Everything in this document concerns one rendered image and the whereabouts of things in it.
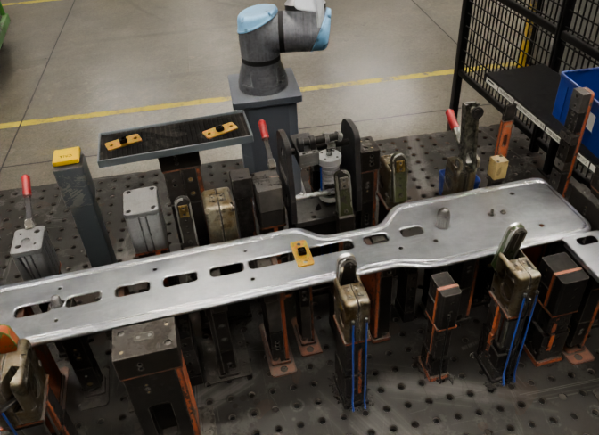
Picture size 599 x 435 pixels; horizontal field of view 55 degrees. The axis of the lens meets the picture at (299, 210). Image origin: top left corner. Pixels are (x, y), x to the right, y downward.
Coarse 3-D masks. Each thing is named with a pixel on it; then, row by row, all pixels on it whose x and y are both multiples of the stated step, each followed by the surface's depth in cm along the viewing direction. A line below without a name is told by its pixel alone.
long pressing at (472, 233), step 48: (480, 192) 143; (528, 192) 143; (240, 240) 133; (288, 240) 133; (336, 240) 132; (432, 240) 130; (480, 240) 130; (528, 240) 129; (0, 288) 124; (48, 288) 124; (96, 288) 123; (192, 288) 122; (240, 288) 121; (288, 288) 121; (48, 336) 114
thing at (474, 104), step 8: (464, 104) 135; (472, 104) 136; (464, 112) 136; (472, 112) 133; (480, 112) 133; (464, 120) 137; (472, 120) 138; (464, 128) 138; (472, 128) 139; (464, 136) 139; (472, 136) 140; (464, 144) 140; (472, 144) 141; (464, 152) 141; (472, 152) 142; (464, 160) 142; (472, 160) 143; (464, 168) 143; (472, 168) 144
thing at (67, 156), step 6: (60, 150) 139; (66, 150) 138; (72, 150) 138; (78, 150) 138; (54, 156) 136; (60, 156) 136; (66, 156) 136; (72, 156) 136; (78, 156) 137; (54, 162) 134; (60, 162) 135; (66, 162) 135; (72, 162) 135
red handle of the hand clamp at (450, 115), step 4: (448, 112) 147; (452, 112) 147; (448, 116) 147; (452, 116) 146; (448, 120) 147; (452, 120) 146; (456, 120) 146; (452, 124) 146; (456, 124) 146; (452, 128) 146; (456, 128) 146; (456, 132) 145; (460, 132) 145; (456, 136) 145; (456, 140) 145; (468, 156) 143; (468, 160) 143; (468, 164) 143
